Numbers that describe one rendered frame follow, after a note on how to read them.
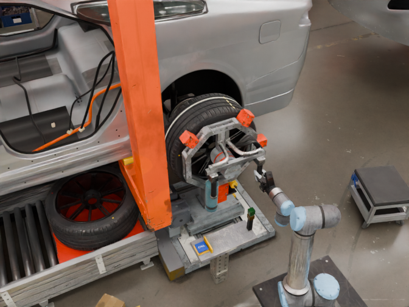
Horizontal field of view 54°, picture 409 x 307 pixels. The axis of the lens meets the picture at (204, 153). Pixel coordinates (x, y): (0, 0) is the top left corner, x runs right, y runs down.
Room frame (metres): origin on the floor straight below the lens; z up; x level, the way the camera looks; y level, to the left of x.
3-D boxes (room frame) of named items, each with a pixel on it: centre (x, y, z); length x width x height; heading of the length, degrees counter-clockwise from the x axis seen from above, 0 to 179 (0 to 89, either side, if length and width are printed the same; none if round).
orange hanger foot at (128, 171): (2.03, 0.47, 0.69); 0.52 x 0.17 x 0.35; 26
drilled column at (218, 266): (1.61, -0.11, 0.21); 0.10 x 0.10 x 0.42; 26
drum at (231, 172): (1.96, -0.14, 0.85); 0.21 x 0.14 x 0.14; 26
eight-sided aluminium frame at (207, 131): (2.03, -0.11, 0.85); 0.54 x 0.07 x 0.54; 116
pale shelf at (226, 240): (1.62, -0.13, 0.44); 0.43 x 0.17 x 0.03; 116
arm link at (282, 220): (1.63, -0.51, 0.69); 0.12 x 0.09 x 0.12; 94
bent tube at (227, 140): (1.96, -0.25, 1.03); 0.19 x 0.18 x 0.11; 26
